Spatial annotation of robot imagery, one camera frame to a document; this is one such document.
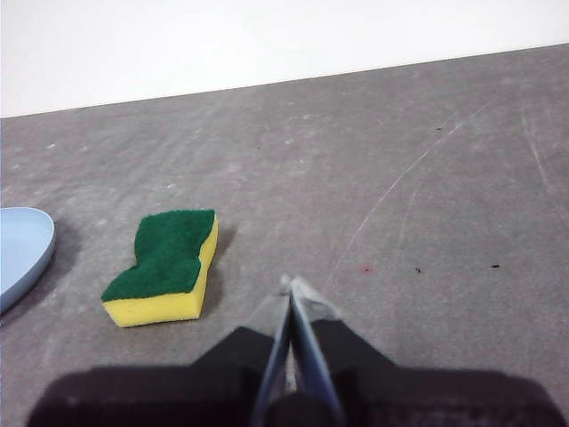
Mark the light blue round plate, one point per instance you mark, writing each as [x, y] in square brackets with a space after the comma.
[22, 249]

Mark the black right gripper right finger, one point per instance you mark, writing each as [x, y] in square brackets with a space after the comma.
[422, 400]

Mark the yellow sponge with green pad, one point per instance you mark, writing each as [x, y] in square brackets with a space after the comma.
[164, 258]

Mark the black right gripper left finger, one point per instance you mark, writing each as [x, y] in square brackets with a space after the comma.
[178, 396]

